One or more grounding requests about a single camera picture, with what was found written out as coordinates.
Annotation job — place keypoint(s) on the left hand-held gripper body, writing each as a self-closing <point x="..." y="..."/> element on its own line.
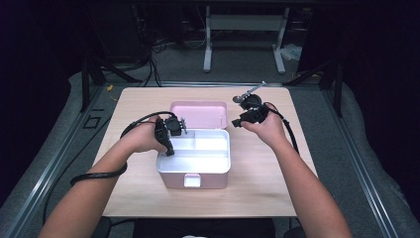
<point x="173" y="126"/>

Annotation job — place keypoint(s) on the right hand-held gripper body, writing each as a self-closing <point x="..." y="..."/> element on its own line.
<point x="254" y="112"/>

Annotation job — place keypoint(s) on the pink storage box with lid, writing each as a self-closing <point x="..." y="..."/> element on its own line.
<point x="201" y="114"/>

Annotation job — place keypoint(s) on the white divided tray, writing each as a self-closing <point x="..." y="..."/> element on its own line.
<point x="204" y="162"/>

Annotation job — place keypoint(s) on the person's right hand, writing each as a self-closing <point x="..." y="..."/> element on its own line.
<point x="269" y="130"/>

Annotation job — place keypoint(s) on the person's left hand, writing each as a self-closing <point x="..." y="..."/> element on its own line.
<point x="143" y="137"/>

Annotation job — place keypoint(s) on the clear plastic bag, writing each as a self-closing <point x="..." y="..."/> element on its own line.
<point x="293" y="52"/>

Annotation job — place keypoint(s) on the black metal stand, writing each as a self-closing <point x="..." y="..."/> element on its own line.
<point x="337" y="94"/>
<point x="85" y="86"/>

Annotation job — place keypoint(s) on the person's dark clothing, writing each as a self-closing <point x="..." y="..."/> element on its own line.
<point x="204" y="228"/>

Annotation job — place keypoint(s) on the black chair armrest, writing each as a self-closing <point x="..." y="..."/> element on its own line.
<point x="105" y="229"/>

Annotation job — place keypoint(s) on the white metal desk frame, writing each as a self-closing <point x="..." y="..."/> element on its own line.
<point x="244" y="23"/>

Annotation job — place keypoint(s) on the aluminium rail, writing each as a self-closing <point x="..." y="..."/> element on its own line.
<point x="360" y="165"/>
<point x="52" y="167"/>

